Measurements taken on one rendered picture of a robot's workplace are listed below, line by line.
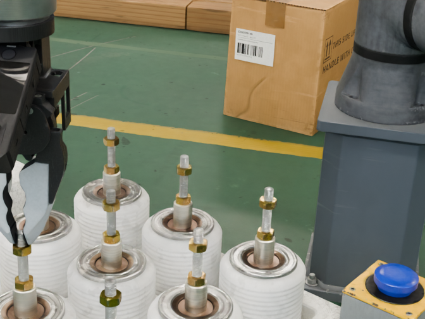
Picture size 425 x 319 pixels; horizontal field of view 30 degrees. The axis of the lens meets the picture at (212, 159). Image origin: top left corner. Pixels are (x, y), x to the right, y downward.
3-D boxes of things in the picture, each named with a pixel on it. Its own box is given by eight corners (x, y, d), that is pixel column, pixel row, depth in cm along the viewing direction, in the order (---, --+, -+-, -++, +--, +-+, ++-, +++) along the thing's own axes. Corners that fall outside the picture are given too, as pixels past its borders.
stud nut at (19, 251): (8, 254, 74) (7, 246, 74) (18, 245, 76) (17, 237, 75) (26, 258, 74) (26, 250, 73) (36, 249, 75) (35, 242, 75)
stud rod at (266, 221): (267, 246, 88) (272, 185, 85) (269, 251, 87) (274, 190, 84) (258, 247, 88) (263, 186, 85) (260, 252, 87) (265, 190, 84)
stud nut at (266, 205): (274, 202, 86) (274, 195, 86) (278, 209, 85) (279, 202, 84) (257, 202, 86) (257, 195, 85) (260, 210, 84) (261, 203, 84)
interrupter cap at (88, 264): (66, 280, 83) (66, 274, 83) (89, 243, 90) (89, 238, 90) (135, 290, 82) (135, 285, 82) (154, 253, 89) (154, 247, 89)
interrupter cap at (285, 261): (276, 240, 93) (276, 235, 92) (310, 273, 87) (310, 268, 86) (217, 252, 90) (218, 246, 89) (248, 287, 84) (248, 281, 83)
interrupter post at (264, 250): (267, 255, 90) (269, 230, 88) (277, 266, 88) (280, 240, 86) (248, 259, 89) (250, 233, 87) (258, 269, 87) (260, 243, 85)
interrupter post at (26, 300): (9, 319, 77) (7, 290, 75) (20, 305, 79) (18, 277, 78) (31, 323, 76) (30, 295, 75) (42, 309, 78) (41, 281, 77)
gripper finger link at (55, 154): (71, 197, 72) (64, 107, 69) (67, 205, 71) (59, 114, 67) (20, 195, 73) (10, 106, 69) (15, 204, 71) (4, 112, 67)
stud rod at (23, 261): (18, 301, 77) (13, 233, 73) (23, 295, 77) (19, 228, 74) (26, 303, 76) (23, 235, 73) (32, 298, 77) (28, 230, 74)
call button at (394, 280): (384, 275, 75) (387, 256, 75) (423, 291, 73) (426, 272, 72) (363, 293, 73) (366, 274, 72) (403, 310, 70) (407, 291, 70)
